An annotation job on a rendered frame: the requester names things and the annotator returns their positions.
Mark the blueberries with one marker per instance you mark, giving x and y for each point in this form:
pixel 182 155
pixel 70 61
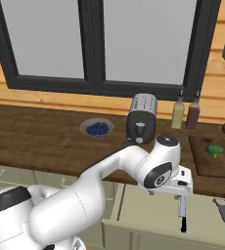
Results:
pixel 97 129

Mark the pale yellow bottle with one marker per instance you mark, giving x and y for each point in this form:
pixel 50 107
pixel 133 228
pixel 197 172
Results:
pixel 178 114

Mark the green broccoli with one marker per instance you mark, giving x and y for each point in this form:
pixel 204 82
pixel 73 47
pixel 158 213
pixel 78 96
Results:
pixel 214 150

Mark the open pale green drawer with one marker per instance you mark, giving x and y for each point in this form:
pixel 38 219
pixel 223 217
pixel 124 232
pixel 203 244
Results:
pixel 170 224

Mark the dark red bottle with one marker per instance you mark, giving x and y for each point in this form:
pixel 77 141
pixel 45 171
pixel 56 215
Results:
pixel 193 115

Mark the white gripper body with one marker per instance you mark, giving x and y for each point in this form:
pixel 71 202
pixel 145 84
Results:
pixel 184 190

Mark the pale green drawer front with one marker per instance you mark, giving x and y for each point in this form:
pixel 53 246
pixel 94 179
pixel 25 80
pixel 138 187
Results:
pixel 13 180
pixel 52 179

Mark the silver black toaster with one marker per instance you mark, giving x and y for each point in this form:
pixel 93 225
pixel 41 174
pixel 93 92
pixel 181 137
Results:
pixel 142 120

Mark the black-framed window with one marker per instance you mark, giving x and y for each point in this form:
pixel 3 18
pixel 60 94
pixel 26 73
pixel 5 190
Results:
pixel 91 42

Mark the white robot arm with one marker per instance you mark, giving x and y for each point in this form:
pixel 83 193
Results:
pixel 68 208

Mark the grey bowl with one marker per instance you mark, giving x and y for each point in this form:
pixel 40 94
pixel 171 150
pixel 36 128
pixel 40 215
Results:
pixel 85 128

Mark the wooden cutting board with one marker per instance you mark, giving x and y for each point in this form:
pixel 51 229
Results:
pixel 215 162

